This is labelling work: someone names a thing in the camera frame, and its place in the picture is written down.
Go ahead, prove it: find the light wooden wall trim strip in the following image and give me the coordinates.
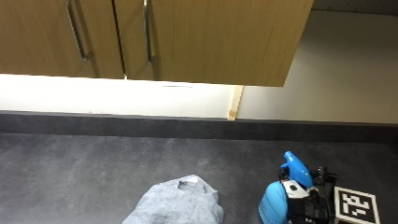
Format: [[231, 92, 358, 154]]
[[227, 85, 245, 121]]

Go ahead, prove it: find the wide wooden wall cabinet door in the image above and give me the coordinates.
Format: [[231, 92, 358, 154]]
[[113, 0, 316, 88]]

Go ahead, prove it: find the white marker cube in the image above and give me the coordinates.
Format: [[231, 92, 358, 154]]
[[332, 185, 382, 224]]

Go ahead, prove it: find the grey cleaning cloth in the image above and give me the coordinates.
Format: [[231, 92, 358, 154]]
[[121, 174, 225, 224]]

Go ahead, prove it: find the metal bar cabinet handle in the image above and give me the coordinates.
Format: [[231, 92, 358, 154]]
[[143, 0, 159, 65], [64, 0, 95, 62]]

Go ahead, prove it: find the blue spray bottle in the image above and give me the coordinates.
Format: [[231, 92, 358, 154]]
[[257, 150, 314, 224]]

